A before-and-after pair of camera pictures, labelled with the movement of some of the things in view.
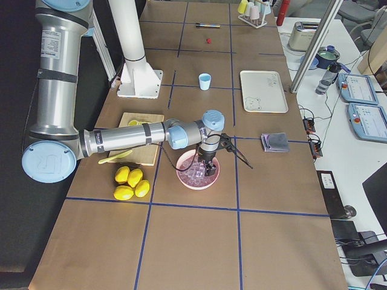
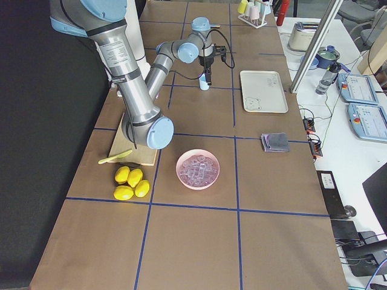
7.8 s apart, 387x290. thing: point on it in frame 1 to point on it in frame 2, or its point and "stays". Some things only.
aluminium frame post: x=316 y=45 stays
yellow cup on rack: x=242 y=6 stays
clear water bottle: x=328 y=78 stays
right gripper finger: x=213 y=170 to x=210 y=78
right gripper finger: x=208 y=170 to x=207 y=74
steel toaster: x=302 y=35 stays
